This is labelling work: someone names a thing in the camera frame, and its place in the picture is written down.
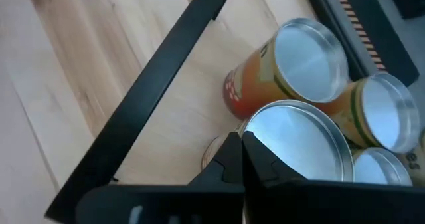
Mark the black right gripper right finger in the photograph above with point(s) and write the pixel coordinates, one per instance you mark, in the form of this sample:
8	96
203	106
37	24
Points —
262	167

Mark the black aluminium table frame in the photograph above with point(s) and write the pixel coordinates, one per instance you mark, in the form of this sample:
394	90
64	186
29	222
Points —
328	18

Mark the black hazard-striped floor mat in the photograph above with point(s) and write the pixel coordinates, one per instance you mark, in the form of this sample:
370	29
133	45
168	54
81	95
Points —
385	34

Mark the orange label tin can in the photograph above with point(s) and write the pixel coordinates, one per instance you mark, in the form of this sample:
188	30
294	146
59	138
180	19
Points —
388	111
308	61

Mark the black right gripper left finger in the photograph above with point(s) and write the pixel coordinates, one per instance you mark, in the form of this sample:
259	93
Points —
229	164

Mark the pale yellow label tin can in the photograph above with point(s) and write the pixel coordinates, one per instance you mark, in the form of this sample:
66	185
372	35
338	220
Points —
416	164

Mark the green beans label tin can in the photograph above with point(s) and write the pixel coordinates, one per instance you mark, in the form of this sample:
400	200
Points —
378	167

